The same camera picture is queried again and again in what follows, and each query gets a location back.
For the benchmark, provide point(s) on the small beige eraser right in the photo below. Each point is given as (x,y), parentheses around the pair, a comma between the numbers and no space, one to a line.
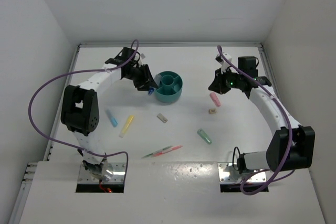
(212,111)

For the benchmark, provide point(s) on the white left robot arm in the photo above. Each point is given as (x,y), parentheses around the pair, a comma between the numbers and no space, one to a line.
(80,106)

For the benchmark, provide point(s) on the metal base plate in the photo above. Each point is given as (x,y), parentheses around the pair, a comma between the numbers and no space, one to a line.
(230,176)
(112,173)

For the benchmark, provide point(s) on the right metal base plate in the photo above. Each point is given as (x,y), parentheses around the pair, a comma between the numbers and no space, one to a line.
(230,176)

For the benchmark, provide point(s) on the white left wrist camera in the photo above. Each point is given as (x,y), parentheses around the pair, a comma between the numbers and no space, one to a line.
(139,58)

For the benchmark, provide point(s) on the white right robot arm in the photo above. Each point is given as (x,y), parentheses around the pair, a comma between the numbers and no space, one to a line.
(292,143)

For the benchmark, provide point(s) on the blue highlighter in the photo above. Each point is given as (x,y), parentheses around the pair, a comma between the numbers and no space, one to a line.
(111,118)

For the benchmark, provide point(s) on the teal round divided organizer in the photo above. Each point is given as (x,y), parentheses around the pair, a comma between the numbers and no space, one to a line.
(170,88)

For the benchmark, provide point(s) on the green pen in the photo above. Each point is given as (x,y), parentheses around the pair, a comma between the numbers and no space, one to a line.
(155,152)

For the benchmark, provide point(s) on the beige eraser near centre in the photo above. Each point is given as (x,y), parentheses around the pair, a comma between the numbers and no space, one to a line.
(162,118)

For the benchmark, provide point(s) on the clear blue glue stick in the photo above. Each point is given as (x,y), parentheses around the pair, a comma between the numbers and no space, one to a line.
(157,80)

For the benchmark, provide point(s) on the pink highlighter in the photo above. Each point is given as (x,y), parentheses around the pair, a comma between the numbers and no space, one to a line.
(215,99)

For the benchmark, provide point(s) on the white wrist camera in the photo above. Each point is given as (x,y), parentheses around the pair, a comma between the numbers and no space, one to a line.
(139,58)
(224,65)

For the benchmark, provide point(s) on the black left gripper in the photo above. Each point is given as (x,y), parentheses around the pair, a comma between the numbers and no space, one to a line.
(145,71)

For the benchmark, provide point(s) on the yellow highlighter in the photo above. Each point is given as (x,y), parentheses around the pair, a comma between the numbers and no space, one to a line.
(126,126)

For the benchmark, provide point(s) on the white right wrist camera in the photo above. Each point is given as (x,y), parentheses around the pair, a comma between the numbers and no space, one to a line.
(224,65)

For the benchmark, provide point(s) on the pink pen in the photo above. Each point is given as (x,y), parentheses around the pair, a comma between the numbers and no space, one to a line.
(167,150)

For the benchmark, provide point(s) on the green highlighter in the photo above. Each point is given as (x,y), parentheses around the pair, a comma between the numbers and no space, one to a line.
(204,136)

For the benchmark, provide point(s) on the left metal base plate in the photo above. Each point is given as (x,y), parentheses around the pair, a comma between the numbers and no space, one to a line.
(112,173)

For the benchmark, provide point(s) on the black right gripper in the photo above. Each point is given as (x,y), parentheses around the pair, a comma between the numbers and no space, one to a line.
(217,85)

